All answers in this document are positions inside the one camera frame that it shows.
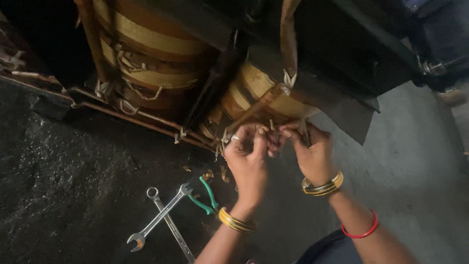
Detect person's right hand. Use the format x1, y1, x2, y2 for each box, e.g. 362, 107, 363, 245
267, 122, 338, 183

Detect person's left hand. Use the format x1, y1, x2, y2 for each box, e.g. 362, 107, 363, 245
224, 122, 270, 213

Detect small brown transformer coil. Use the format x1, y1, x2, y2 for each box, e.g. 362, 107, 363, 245
219, 60, 320, 128

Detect white cotton tie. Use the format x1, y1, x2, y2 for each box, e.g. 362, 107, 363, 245
281, 69, 297, 97

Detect black insulating sheet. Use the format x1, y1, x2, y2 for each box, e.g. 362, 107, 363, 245
249, 44, 380, 146

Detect gold bangles on right wrist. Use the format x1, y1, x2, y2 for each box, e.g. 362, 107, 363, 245
301, 170, 344, 197

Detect gold bangles on wrist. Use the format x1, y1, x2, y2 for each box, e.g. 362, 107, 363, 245
218, 206, 258, 234
301, 170, 344, 197

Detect gold bangles on left wrist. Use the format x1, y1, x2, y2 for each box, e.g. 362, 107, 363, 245
218, 206, 258, 234

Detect brown paper-wrapped lead strip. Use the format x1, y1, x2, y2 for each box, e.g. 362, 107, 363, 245
280, 0, 302, 79

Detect long copper lead bar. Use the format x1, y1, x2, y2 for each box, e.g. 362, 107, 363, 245
69, 87, 217, 152

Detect silver combination wrench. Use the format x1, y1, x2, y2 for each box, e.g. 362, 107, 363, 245
127, 183, 193, 252
146, 187, 196, 264

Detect red bangle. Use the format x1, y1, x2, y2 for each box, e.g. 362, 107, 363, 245
341, 209, 379, 239

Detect person's dark blue clothing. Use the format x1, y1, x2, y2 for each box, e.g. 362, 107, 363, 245
295, 229, 364, 264

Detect large brown transformer coil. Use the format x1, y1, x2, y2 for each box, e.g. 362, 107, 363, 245
75, 0, 221, 115

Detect metal bolt fitting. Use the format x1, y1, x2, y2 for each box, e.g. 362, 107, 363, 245
416, 54, 469, 78

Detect green-handled pliers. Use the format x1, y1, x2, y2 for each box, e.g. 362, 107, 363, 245
188, 176, 220, 215

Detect black transformer frame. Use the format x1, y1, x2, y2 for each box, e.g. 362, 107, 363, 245
136, 0, 422, 101

